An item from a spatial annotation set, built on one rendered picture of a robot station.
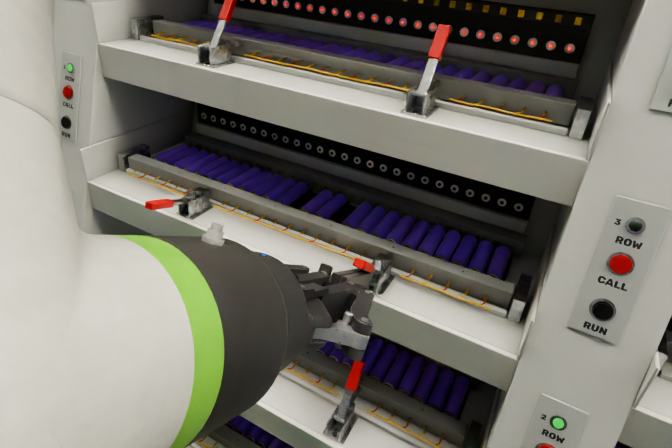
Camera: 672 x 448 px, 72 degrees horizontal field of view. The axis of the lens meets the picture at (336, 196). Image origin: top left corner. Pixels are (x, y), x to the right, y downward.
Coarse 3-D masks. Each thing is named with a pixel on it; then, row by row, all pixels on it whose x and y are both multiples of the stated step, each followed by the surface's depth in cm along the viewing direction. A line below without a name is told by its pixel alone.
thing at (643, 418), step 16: (656, 352) 39; (656, 368) 37; (656, 384) 42; (640, 400) 39; (656, 400) 41; (640, 416) 40; (656, 416) 39; (624, 432) 41; (640, 432) 40; (656, 432) 40
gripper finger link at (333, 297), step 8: (304, 288) 30; (312, 288) 30; (320, 288) 32; (328, 288) 35; (336, 288) 36; (344, 288) 37; (352, 288) 38; (312, 296) 31; (320, 296) 33; (328, 296) 33; (336, 296) 35; (344, 296) 37; (328, 304) 34; (336, 304) 36; (344, 304) 37; (328, 312) 34; (336, 312) 36; (344, 312) 38
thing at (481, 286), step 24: (144, 168) 68; (168, 168) 67; (216, 192) 63; (240, 192) 62; (240, 216) 60; (264, 216) 60; (288, 216) 58; (312, 216) 58; (336, 240) 56; (360, 240) 55; (384, 240) 55; (408, 264) 53; (432, 264) 51; (456, 264) 52; (432, 288) 50; (456, 288) 51; (480, 288) 49; (504, 288) 49
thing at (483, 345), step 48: (96, 144) 66; (144, 144) 72; (240, 144) 75; (96, 192) 66; (144, 192) 65; (432, 192) 63; (240, 240) 57; (288, 240) 57; (528, 288) 48; (384, 336) 50; (432, 336) 47; (480, 336) 46; (528, 336) 42
